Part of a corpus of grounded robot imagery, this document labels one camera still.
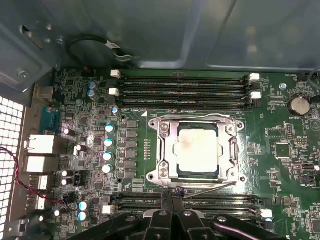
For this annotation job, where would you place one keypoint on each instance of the green motherboard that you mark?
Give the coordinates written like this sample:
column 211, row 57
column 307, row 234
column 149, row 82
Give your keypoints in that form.
column 262, row 162

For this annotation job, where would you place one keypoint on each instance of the silver CPU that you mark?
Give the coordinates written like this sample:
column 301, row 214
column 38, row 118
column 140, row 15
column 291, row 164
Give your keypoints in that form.
column 197, row 150

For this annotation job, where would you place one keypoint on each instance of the silver port block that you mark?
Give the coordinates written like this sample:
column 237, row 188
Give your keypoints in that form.
column 37, row 202
column 40, row 182
column 41, row 164
column 41, row 144

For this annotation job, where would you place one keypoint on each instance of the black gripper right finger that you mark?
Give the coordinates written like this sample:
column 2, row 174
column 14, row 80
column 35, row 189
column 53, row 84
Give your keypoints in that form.
column 190, row 225

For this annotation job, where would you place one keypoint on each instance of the silver blue capacitor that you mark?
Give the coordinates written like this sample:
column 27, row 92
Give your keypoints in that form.
column 108, row 142
column 107, row 156
column 83, row 205
column 92, row 85
column 91, row 94
column 107, row 168
column 109, row 128
column 115, row 110
column 82, row 215

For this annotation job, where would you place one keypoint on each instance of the metal socket cover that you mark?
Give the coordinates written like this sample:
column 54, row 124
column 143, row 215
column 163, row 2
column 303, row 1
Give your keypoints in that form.
column 170, row 150

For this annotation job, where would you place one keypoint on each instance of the coin battery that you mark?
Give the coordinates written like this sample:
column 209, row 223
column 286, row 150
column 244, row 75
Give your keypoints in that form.
column 298, row 106

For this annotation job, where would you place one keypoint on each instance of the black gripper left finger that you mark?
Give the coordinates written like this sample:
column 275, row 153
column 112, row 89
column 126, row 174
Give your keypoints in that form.
column 157, row 225

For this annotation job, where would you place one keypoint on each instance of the CPU socket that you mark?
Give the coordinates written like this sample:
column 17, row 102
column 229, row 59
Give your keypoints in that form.
column 160, row 150

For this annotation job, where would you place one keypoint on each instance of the silver board screw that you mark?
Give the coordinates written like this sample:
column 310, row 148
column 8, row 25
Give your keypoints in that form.
column 282, row 86

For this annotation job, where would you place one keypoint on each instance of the blue serial port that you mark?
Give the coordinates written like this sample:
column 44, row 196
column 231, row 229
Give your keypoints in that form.
column 50, row 118

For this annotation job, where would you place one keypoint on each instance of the black PC case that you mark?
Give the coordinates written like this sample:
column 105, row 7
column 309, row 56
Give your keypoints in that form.
column 150, row 30

